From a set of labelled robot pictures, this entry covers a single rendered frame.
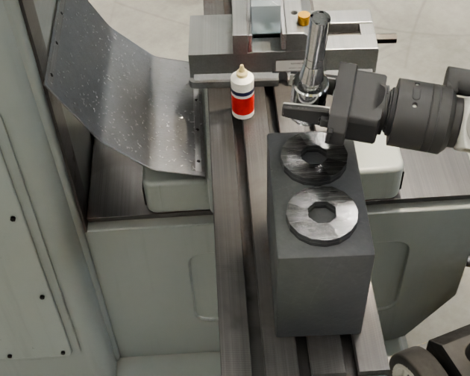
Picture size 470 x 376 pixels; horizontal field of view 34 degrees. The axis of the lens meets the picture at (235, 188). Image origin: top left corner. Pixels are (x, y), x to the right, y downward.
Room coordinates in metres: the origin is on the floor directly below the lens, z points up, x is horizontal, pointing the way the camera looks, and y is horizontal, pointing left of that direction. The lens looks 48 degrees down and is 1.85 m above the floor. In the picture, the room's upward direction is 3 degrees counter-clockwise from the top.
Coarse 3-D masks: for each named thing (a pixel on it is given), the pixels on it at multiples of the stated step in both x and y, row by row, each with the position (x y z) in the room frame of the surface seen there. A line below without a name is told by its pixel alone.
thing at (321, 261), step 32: (288, 160) 0.70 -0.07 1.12; (320, 160) 0.71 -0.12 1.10; (352, 160) 0.70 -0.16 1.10; (288, 192) 0.65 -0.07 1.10; (320, 192) 0.64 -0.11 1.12; (352, 192) 0.65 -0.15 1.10; (288, 224) 0.60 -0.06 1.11; (320, 224) 0.59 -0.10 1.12; (352, 224) 0.58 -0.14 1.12; (288, 256) 0.55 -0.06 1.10; (320, 256) 0.55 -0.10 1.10; (352, 256) 0.55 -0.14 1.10; (288, 288) 0.55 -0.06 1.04; (320, 288) 0.55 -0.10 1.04; (352, 288) 0.55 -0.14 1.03; (288, 320) 0.55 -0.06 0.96; (320, 320) 0.55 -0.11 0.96; (352, 320) 0.55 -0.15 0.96
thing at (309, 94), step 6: (294, 78) 0.75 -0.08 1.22; (324, 78) 0.75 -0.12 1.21; (294, 84) 0.74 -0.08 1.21; (300, 84) 0.74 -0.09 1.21; (324, 84) 0.74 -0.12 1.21; (294, 90) 0.73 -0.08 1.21; (300, 90) 0.73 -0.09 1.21; (306, 90) 0.73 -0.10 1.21; (312, 90) 0.73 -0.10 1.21; (318, 90) 0.73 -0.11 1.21; (324, 90) 0.73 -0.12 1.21; (300, 96) 0.72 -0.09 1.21; (306, 96) 0.72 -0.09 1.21; (312, 96) 0.72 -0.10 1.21; (318, 96) 0.72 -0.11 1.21
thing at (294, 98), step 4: (292, 92) 0.74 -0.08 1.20; (292, 96) 0.74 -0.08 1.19; (296, 96) 0.73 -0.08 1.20; (324, 96) 0.73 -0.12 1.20; (292, 100) 0.74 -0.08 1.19; (296, 100) 0.73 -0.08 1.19; (300, 100) 0.73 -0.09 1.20; (304, 100) 0.72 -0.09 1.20; (316, 100) 0.72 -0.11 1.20; (320, 100) 0.72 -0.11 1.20; (324, 100) 0.73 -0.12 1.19; (312, 104) 0.72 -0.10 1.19; (316, 104) 0.72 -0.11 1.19; (320, 104) 0.73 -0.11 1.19; (324, 104) 0.73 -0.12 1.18; (292, 120) 0.74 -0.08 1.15; (296, 120) 0.73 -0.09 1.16; (300, 124) 0.73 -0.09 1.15; (304, 124) 0.73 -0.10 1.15; (308, 124) 0.73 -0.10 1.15; (312, 124) 0.73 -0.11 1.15
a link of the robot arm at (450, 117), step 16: (448, 80) 0.73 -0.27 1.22; (464, 80) 0.73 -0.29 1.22; (432, 96) 0.70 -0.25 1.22; (448, 96) 0.70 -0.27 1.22; (432, 112) 0.68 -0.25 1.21; (448, 112) 0.68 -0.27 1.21; (464, 112) 0.69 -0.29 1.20; (432, 128) 0.67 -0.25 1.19; (448, 128) 0.67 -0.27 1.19; (464, 128) 0.67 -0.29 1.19; (432, 144) 0.66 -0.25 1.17; (448, 144) 0.67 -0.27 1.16; (464, 144) 0.66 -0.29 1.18
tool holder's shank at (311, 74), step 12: (324, 12) 0.73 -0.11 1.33; (312, 24) 0.72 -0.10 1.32; (324, 24) 0.71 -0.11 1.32; (312, 36) 0.72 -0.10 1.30; (324, 36) 0.72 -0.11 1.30; (312, 48) 0.72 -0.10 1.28; (324, 48) 0.72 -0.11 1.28; (312, 60) 0.72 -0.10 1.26; (300, 72) 0.74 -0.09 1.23; (312, 72) 0.72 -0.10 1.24; (312, 84) 0.72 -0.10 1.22
